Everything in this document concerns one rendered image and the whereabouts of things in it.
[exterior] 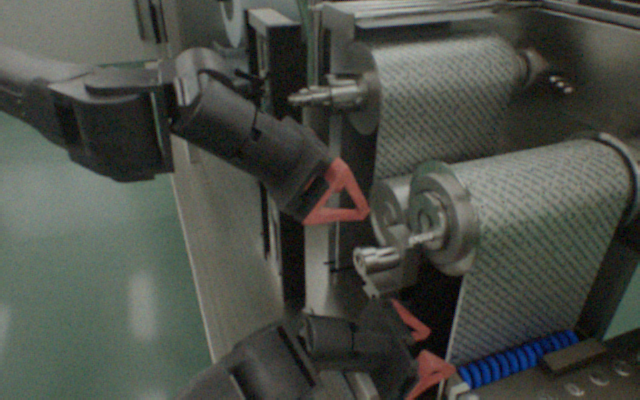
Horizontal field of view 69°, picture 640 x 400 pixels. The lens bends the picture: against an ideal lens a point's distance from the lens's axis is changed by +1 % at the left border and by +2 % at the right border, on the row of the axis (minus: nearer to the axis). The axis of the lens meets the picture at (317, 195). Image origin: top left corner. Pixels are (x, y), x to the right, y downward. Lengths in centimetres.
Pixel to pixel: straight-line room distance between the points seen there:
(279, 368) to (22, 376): 190
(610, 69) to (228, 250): 82
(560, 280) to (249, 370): 45
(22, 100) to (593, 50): 74
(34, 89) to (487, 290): 53
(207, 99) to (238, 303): 65
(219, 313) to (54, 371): 137
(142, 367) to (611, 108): 185
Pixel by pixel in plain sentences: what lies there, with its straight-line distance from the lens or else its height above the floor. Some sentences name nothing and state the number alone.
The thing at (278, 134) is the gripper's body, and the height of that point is 141.
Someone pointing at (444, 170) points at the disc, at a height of 132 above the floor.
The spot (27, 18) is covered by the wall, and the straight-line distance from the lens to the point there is 606.
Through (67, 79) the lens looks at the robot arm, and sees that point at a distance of 42.
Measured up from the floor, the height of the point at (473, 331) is 110.
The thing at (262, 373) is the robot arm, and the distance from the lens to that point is 45.
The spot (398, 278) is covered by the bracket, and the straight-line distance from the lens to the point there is 65.
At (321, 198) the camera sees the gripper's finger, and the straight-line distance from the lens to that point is 41.
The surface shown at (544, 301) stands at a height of 111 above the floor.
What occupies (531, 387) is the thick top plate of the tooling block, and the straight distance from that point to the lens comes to 73.
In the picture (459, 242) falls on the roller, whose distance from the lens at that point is 56.
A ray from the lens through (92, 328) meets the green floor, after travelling 235.
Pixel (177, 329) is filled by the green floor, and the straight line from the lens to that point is 221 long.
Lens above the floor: 158
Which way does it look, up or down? 32 degrees down
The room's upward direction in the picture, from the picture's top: straight up
